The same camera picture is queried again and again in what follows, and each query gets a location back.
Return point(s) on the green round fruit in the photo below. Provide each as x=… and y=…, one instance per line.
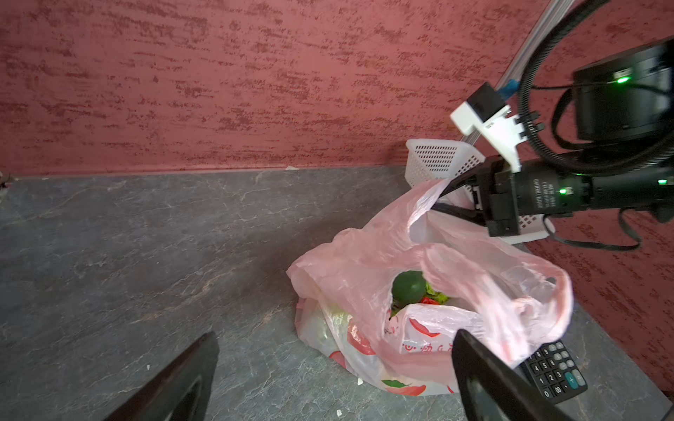
x=408, y=288

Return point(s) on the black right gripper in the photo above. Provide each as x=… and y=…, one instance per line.
x=504, y=196

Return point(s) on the pink printed plastic bag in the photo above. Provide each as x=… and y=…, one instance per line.
x=386, y=301

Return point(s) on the white perforated plastic basket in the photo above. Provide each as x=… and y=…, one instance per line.
x=447, y=159

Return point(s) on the black desk calculator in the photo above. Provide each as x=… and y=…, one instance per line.
x=554, y=373

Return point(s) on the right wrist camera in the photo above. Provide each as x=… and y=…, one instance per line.
x=487, y=113

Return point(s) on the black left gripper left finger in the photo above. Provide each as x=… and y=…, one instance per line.
x=181, y=391

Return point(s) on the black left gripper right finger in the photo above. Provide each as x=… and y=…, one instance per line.
x=490, y=390

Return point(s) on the red fruit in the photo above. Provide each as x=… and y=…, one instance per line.
x=429, y=301

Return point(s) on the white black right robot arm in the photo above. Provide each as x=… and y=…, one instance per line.
x=623, y=106

